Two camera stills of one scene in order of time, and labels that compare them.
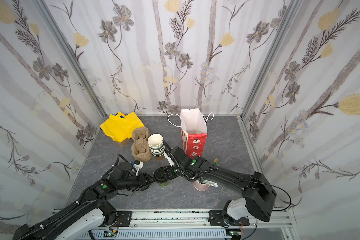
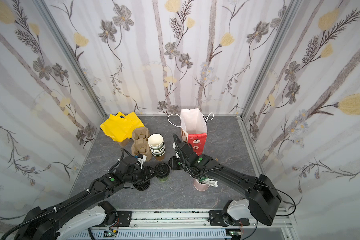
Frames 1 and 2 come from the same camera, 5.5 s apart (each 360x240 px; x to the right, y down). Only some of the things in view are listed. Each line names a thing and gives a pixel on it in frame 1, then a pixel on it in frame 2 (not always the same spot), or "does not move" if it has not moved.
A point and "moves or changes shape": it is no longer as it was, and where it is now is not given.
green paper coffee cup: x=164 y=184 moves or changes shape
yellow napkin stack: x=120 y=128 does not move
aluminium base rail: x=192 y=224 does not move
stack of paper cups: x=155 y=141 does not move
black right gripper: x=168 y=172 to x=181 y=152
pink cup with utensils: x=201 y=185 does not move
